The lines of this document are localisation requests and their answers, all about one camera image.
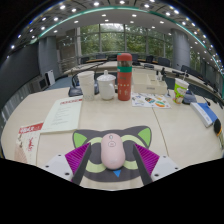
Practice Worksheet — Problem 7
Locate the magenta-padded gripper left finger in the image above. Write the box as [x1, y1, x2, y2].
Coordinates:
[43, 142, 93, 186]

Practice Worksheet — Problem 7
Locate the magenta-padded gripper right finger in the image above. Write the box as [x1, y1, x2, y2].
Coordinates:
[132, 143, 181, 186]

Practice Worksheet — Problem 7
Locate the pink computer mouse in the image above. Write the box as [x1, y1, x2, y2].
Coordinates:
[100, 132, 127, 171]

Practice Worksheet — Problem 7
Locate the cat face mouse pad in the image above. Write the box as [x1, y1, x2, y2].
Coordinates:
[72, 125, 153, 183]

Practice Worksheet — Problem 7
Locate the red and white leaflet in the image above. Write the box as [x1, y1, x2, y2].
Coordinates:
[13, 121, 45, 166]

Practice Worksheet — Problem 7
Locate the white printed paper sheet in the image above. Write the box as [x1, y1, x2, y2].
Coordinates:
[40, 95, 84, 134]

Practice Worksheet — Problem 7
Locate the black handheld microphone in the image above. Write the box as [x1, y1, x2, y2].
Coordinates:
[213, 118, 224, 151]

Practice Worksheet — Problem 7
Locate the colourful sticker sheet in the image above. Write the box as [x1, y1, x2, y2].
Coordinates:
[131, 92, 172, 110]

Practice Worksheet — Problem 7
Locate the blue and white book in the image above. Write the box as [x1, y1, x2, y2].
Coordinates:
[189, 101, 219, 128]

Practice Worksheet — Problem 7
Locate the printed cup with straw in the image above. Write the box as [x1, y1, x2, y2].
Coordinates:
[172, 71, 190, 105]

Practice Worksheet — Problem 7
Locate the white cardboard box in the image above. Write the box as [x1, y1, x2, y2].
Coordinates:
[131, 68, 169, 96]

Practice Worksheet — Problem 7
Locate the white paper cup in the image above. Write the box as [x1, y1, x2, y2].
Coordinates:
[77, 70, 96, 102]

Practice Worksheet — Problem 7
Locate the white lidded mug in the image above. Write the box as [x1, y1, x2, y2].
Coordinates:
[96, 69, 117, 101]

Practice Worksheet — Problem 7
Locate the red drink bottle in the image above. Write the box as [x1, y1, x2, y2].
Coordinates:
[116, 52, 134, 102]

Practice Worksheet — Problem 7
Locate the long curved conference table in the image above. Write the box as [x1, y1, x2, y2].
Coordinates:
[63, 60, 224, 103]

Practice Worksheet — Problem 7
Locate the group of ceiling lights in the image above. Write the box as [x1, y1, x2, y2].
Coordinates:
[8, 0, 224, 68]

